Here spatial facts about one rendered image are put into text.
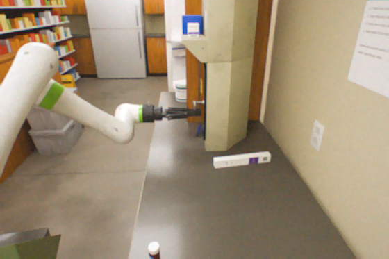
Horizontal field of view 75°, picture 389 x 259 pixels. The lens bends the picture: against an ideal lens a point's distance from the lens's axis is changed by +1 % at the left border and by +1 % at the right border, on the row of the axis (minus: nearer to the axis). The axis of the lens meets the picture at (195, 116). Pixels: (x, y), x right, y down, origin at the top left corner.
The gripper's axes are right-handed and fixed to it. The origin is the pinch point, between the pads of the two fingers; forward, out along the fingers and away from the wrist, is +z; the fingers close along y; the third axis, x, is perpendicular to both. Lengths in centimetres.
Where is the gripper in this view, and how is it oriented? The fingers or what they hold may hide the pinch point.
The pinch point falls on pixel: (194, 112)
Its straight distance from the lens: 130.5
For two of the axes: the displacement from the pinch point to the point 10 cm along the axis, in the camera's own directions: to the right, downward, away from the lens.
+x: 0.0, 9.1, 4.1
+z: 10.0, -0.3, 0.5
